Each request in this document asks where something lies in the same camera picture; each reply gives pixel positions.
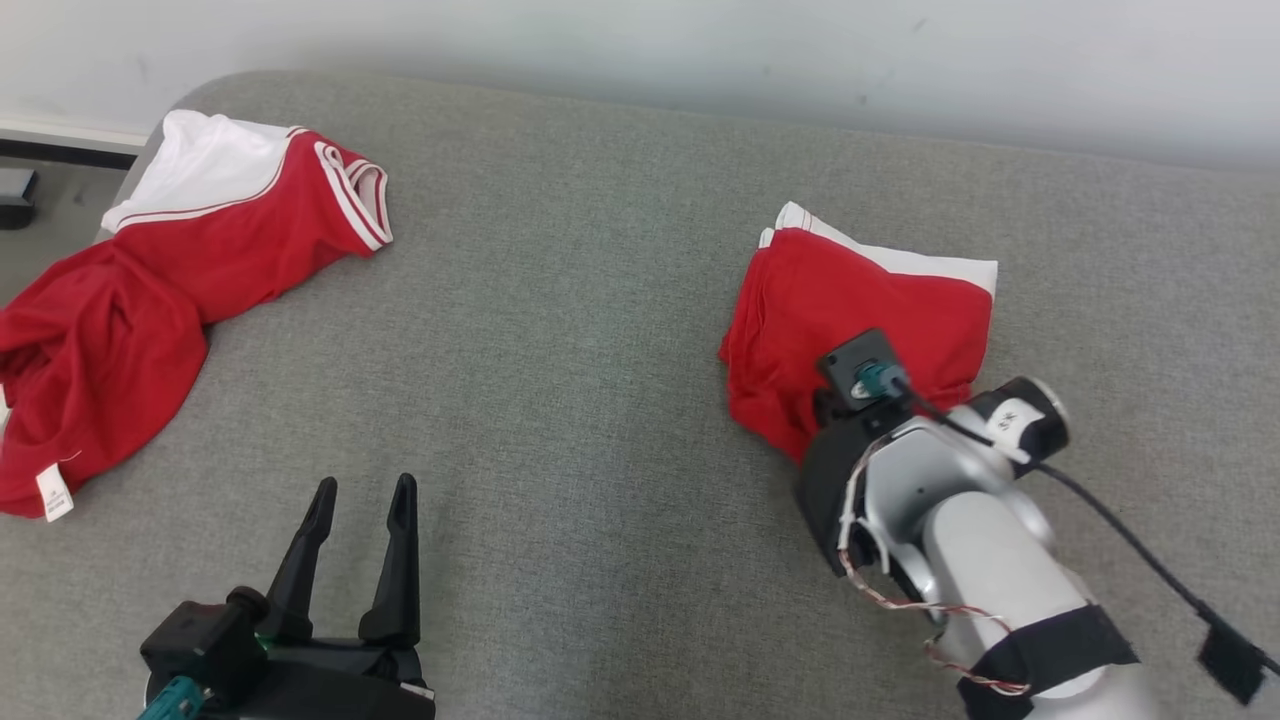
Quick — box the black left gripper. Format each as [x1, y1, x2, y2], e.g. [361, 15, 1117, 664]
[215, 473, 436, 720]

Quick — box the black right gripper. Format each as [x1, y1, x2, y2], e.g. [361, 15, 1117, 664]
[795, 390, 916, 578]

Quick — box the red and white sports jersey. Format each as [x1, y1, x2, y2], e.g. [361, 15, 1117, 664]
[718, 200, 999, 469]
[0, 108, 394, 523]

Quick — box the dark grey box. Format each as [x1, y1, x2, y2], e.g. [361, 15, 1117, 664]
[0, 168, 39, 231]

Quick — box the thin red white wire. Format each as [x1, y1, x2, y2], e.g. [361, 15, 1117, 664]
[838, 440, 1031, 698]

